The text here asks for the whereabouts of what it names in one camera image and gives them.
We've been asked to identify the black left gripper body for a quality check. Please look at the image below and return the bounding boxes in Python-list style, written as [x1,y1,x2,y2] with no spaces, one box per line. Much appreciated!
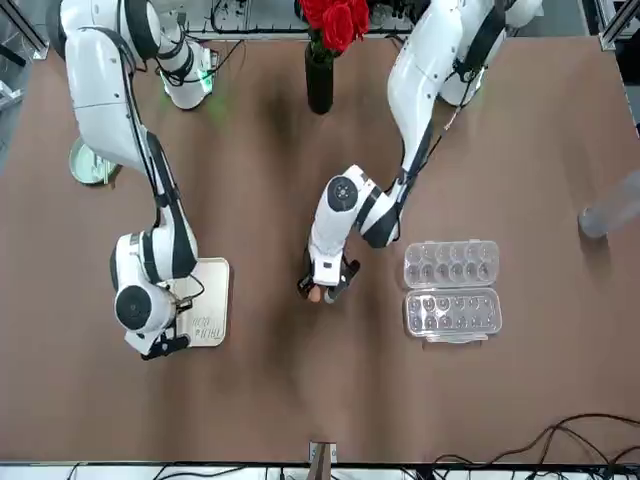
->
[301,248,362,291]

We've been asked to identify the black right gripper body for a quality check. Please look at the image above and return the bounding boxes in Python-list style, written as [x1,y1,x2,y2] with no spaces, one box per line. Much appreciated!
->
[141,333,192,362]

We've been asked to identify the cream-white tray with bear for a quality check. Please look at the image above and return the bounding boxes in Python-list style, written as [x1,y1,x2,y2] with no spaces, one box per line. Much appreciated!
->
[172,256,232,350]

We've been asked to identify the clear plastic egg carton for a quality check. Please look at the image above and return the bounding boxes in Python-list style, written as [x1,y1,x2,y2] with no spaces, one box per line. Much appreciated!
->
[402,239,504,346]

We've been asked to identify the black vase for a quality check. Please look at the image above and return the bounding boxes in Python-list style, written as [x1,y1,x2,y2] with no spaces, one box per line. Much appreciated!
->
[304,42,335,116]

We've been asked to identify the pale green plate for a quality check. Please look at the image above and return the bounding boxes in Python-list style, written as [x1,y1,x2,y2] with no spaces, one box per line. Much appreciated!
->
[68,137,123,187]

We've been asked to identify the red rose bouquet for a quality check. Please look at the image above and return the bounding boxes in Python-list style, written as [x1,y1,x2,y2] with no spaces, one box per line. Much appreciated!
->
[298,0,371,55]

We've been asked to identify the clear bottle with blue cap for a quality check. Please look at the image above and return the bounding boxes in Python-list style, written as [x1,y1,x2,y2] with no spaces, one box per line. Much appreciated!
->
[578,168,640,239]

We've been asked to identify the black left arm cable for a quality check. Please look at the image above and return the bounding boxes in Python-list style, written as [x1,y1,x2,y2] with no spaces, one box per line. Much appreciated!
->
[397,0,506,201]

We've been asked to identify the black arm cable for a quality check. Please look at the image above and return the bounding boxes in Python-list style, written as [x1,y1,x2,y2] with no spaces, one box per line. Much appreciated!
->
[117,29,181,211]
[397,0,506,201]

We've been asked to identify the aluminium post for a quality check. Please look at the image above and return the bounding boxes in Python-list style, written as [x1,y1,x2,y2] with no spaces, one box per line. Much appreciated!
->
[308,441,339,480]

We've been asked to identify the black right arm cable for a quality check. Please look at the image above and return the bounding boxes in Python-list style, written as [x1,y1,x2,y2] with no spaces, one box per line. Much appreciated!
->
[117,29,181,211]

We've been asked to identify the black desk cable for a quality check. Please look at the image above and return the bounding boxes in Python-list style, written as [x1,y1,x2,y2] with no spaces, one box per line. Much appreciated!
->
[432,412,640,469]

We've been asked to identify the aluminium frame rail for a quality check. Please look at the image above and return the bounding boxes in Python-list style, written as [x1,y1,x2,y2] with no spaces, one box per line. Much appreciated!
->
[579,0,640,52]
[0,0,52,62]

